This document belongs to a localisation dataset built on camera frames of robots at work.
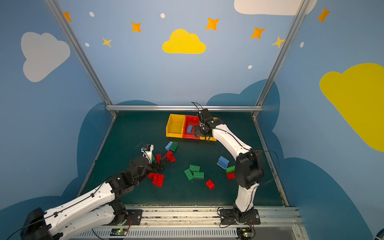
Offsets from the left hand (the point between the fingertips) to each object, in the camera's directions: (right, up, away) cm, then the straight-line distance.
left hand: (161, 157), depth 79 cm
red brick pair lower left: (-3, -14, +7) cm, 16 cm away
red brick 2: (+40, -13, +10) cm, 43 cm away
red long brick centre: (+1, -2, +17) cm, 17 cm away
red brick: (+27, -17, +5) cm, 32 cm away
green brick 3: (+15, -12, +9) cm, 21 cm away
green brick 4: (+20, -13, +9) cm, 26 cm away
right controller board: (+42, -35, -7) cm, 55 cm away
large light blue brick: (+36, -6, +14) cm, 39 cm away
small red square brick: (+3, -4, +15) cm, 16 cm away
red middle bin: (+15, +22, +37) cm, 46 cm away
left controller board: (-19, -34, -8) cm, 40 cm away
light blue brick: (0, +4, +20) cm, 20 cm away
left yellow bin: (+3, +17, +32) cm, 37 cm away
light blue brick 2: (+14, +14, +30) cm, 36 cm away
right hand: (+22, +15, +13) cm, 30 cm away
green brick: (+4, +3, +22) cm, 22 cm away
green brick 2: (+18, -9, +12) cm, 23 cm away
